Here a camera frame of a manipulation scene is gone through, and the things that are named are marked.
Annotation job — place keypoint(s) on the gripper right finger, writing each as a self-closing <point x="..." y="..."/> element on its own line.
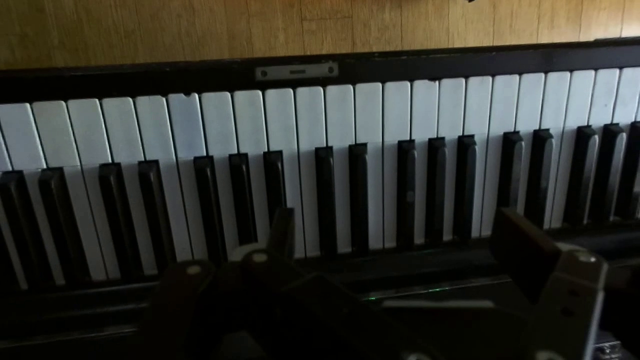
<point x="560" y="295"/>

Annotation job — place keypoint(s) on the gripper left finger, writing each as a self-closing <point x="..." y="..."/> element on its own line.
<point x="260" y="295"/>

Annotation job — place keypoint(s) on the black piano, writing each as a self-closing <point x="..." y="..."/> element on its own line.
<point x="320" y="165"/>

